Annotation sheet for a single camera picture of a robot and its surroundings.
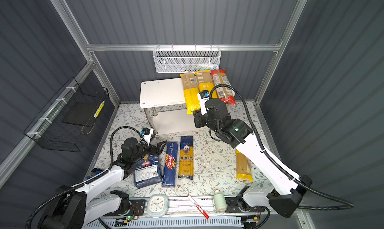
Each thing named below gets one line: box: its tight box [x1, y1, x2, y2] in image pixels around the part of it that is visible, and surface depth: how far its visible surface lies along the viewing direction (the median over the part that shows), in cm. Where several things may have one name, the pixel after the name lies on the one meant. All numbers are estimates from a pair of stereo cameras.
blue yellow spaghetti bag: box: [178, 135, 195, 181], surface depth 90 cm
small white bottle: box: [213, 188, 228, 213], surface depth 71 cm
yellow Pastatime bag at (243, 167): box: [235, 149, 254, 182], surface depth 86 cm
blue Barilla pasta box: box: [133, 153, 162, 189], surface depth 80 cm
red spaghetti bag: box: [211, 69, 236, 106], surface depth 82 cm
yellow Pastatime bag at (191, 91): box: [180, 73, 200, 115], surface depth 77 cm
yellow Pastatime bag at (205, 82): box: [194, 70, 218, 99], surface depth 83 cm
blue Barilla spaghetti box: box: [161, 141, 179, 188], surface depth 86 cm
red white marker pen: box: [186, 194, 210, 220], surface depth 74 cm
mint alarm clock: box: [146, 194, 169, 218], surface depth 74 cm
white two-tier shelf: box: [139, 77, 207, 135], surface depth 81 cm
